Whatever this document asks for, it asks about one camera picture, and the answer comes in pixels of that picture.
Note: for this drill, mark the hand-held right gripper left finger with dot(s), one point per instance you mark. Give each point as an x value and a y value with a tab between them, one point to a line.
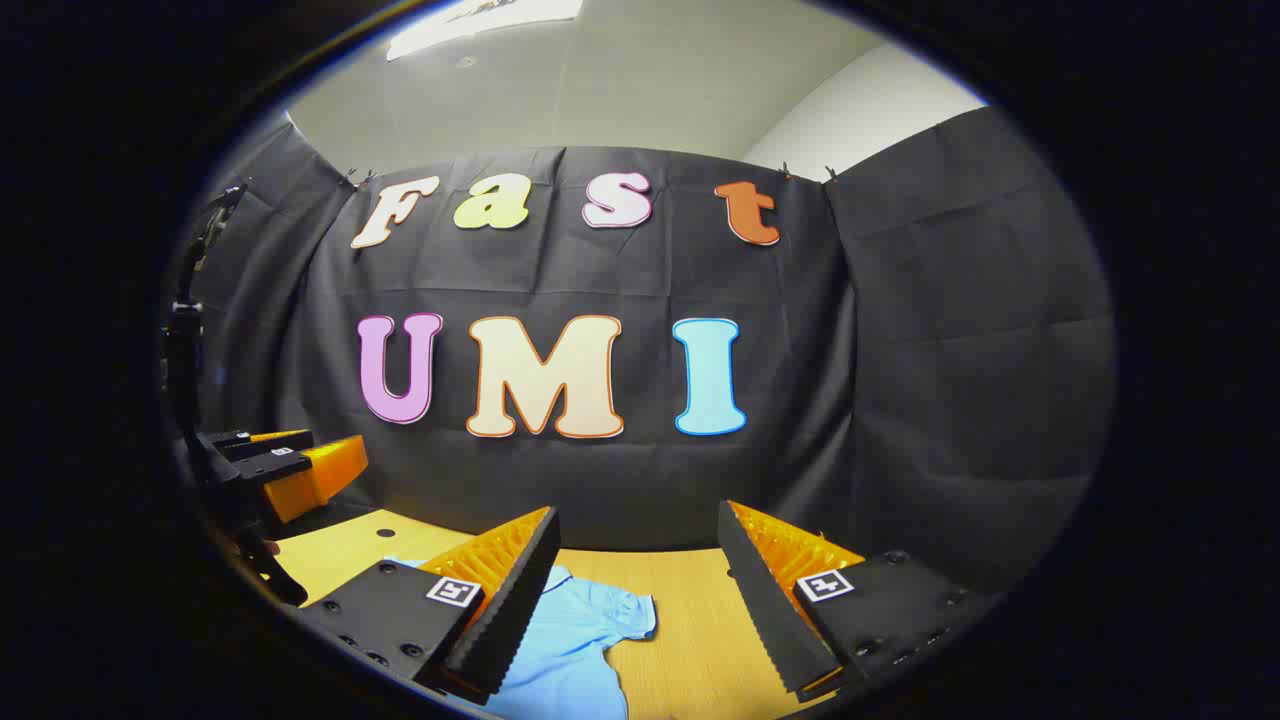
510	620

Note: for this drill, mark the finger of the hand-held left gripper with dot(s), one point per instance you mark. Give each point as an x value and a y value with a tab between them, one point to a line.
270	441
320	470

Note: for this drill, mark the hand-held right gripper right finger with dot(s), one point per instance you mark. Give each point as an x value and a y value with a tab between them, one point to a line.
765	610

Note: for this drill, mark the black backdrop cloth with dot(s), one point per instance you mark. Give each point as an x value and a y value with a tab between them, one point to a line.
650	480

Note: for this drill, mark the light blue T-shirt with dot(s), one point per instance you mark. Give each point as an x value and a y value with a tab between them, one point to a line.
580	640

